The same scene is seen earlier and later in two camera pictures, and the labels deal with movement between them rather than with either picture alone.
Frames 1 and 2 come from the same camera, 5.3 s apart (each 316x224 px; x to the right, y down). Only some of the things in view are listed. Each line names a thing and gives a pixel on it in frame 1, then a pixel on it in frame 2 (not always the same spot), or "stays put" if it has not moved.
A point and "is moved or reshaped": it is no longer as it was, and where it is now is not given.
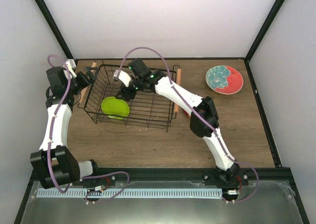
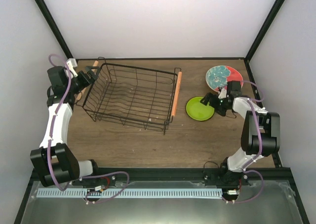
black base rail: [230, 176] stays put
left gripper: [84, 79] stays put
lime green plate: [115, 108] is moved or reshaped
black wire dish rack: [111, 95] stays put
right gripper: [125, 94] → [221, 113]
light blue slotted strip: [130, 192] stays put
